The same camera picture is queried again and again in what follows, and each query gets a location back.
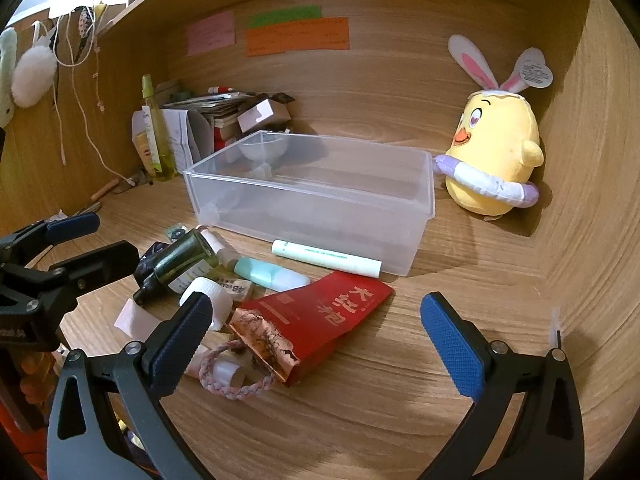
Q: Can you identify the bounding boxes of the dark green bottle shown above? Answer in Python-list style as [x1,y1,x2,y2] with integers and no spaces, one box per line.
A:
[132,229,220,307]

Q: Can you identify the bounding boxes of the eyeglasses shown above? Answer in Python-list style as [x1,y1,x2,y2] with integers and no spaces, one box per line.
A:
[112,170,153,194]

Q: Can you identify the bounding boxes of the pink sticky note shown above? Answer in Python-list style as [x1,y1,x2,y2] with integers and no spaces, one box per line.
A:
[186,10,236,57]

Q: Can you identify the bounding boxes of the green sticky note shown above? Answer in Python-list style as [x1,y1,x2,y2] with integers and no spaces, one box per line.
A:
[248,5,322,28]

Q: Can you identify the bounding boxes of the orange cream tube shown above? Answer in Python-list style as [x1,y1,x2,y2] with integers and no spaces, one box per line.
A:
[133,130,155,173]

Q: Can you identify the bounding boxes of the dark patterned pouch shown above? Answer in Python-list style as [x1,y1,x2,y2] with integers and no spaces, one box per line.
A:
[138,241,169,274]

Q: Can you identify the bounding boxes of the pale green plush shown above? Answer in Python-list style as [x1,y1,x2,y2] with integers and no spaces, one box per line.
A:
[0,27,19,128]

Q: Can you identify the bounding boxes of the pink tube with white end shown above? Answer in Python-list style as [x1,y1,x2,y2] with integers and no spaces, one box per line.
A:
[186,342,246,387]

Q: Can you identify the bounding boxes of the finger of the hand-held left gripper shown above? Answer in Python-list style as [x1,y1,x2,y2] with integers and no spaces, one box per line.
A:
[27,241,142,301]
[0,212,101,271]

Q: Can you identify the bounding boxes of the pale pink sachet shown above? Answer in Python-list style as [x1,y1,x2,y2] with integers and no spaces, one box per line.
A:
[114,299,166,341]

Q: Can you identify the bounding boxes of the patterned lanyard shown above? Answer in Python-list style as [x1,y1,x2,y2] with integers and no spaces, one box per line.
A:
[75,6,99,63]

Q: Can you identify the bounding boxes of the stack of booklets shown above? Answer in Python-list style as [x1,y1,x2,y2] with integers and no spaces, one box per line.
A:
[162,87,271,122]

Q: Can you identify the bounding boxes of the orange sticky note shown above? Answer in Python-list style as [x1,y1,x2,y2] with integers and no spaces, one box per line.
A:
[245,16,350,57]

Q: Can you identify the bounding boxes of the white fluffy pompom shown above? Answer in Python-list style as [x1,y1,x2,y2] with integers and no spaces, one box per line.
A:
[11,45,57,108]

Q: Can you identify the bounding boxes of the red packet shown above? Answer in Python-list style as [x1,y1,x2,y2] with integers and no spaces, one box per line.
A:
[229,270,395,388]

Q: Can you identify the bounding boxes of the white cable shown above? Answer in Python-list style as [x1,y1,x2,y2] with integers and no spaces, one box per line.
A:
[52,7,123,183]

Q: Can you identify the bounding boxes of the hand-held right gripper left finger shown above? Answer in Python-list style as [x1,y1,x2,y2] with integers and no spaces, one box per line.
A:
[46,291,236,480]

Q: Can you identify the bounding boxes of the wooden stick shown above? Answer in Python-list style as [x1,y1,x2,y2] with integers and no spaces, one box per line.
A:
[90,178,121,200]

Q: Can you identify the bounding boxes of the mint blue case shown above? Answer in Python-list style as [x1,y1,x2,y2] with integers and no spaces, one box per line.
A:
[234,256,311,293]

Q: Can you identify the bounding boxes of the red box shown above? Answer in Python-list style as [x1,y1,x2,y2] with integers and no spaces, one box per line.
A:
[214,127,241,154]

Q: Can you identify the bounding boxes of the light green tube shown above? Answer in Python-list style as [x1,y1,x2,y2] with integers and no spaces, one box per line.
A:
[271,239,383,277]

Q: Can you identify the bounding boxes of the pink braided hair tie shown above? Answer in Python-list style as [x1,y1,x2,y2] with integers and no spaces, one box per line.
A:
[198,339,286,401]

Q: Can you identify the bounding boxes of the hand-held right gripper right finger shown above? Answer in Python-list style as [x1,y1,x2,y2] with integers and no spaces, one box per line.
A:
[417,291,586,480]

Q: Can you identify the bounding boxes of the yellow-green spray bottle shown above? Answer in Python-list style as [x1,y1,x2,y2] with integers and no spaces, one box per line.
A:
[141,74,177,182]

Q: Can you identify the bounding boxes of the yellow chick plush toy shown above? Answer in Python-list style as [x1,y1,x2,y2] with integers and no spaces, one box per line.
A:
[434,34,555,222]

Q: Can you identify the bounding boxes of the folded white papers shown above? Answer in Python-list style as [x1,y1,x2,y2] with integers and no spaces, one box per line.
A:
[159,107,216,171]

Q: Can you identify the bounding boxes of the small pink white box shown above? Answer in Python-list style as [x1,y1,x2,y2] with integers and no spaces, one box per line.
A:
[237,97,293,133]

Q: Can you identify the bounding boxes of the clear plastic storage box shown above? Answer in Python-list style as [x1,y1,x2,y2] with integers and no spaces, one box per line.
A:
[181,130,436,278]

